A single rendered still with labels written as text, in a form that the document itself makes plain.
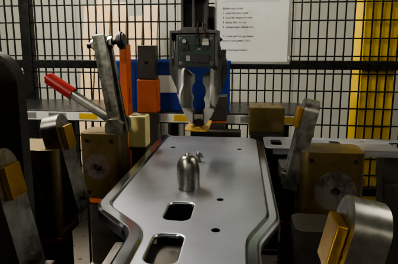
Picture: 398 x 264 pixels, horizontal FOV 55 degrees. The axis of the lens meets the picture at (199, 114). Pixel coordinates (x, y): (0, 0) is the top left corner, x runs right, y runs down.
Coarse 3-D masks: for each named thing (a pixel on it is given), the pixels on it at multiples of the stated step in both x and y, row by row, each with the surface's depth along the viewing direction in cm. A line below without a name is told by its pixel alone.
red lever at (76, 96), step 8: (48, 80) 65; (56, 80) 65; (56, 88) 65; (64, 88) 65; (72, 88) 65; (72, 96) 65; (80, 96) 65; (80, 104) 66; (88, 104) 65; (96, 104) 66; (96, 112) 65; (104, 112) 65; (104, 120) 66
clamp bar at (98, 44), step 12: (96, 36) 62; (108, 36) 65; (120, 36) 63; (96, 48) 62; (108, 48) 65; (120, 48) 63; (96, 60) 63; (108, 60) 63; (108, 72) 63; (108, 84) 63; (108, 96) 64; (120, 96) 66; (108, 108) 64; (120, 108) 67; (120, 120) 64
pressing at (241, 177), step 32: (160, 160) 66; (224, 160) 66; (256, 160) 66; (128, 192) 51; (160, 192) 51; (192, 192) 51; (224, 192) 51; (256, 192) 51; (128, 224) 41; (160, 224) 42; (192, 224) 42; (224, 224) 42; (256, 224) 42; (128, 256) 35; (192, 256) 36; (224, 256) 36; (256, 256) 36
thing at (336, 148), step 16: (320, 144) 59; (336, 144) 59; (352, 144) 59; (304, 160) 55; (320, 160) 55; (336, 160) 55; (352, 160) 54; (304, 176) 56; (320, 176) 55; (336, 176) 55; (352, 176) 55; (304, 192) 56; (320, 192) 56; (336, 192) 55; (352, 192) 55; (304, 208) 56; (320, 208) 56; (336, 208) 56
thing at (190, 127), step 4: (196, 120) 64; (200, 120) 64; (208, 120) 68; (188, 124) 65; (192, 124) 65; (196, 124) 64; (200, 124) 64; (204, 124) 65; (208, 124) 65; (188, 128) 61; (192, 128) 61; (196, 128) 62; (200, 128) 61; (204, 128) 61; (208, 128) 62
